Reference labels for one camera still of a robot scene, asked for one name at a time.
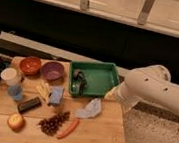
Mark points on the blue plastic cup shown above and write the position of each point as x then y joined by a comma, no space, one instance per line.
15,92

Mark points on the blue sponge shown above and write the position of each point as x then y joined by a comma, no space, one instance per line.
56,96

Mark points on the crumpled plastic bag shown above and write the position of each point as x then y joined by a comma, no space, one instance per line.
92,109

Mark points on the white cup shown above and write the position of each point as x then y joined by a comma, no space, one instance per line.
10,76

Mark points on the dark object in tray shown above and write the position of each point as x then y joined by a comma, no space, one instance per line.
79,82

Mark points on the bunch of dark grapes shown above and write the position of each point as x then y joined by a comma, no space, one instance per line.
50,126

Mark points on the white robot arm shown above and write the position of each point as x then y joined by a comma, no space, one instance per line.
152,83

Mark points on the yellow french fries toy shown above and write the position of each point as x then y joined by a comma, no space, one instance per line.
44,90

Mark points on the red yellow apple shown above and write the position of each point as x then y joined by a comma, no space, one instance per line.
16,121

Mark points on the orange carrot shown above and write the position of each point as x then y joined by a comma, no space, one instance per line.
69,129

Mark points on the purple bowl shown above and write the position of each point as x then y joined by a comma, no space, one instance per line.
52,70

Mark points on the dark chocolate bar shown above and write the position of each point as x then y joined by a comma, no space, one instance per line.
29,104

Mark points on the wooden cutting board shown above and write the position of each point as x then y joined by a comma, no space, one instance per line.
105,128

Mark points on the red bowl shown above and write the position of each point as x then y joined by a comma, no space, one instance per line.
30,65

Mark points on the green plastic tray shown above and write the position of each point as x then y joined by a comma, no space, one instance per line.
101,77

